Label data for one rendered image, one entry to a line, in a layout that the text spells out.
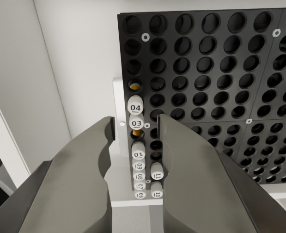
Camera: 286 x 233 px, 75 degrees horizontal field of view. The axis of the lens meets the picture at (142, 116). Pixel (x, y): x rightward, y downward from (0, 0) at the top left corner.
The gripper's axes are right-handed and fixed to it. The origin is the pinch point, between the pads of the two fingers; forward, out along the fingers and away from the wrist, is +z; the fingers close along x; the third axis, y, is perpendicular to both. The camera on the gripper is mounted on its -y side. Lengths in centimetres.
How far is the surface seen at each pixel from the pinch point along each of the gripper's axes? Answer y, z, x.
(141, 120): 1.7, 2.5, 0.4
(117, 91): 1.8, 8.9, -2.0
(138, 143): 4.8, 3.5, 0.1
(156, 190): 10.5, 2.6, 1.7
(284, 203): 20.0, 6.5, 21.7
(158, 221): 93, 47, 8
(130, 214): 161, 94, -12
